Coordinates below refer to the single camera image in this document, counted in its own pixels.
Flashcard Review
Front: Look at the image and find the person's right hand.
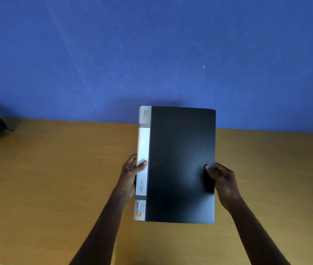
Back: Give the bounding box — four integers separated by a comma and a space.
205, 163, 243, 213

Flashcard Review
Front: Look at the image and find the person's left hand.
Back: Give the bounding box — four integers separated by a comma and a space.
114, 153, 148, 202

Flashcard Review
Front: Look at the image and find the black file folder white spine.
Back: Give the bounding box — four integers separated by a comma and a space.
134, 105, 216, 225

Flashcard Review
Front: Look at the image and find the person's right forearm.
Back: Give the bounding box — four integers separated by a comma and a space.
223, 196, 292, 265

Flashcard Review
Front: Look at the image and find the person's left forearm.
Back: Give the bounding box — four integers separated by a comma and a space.
69, 190, 130, 265

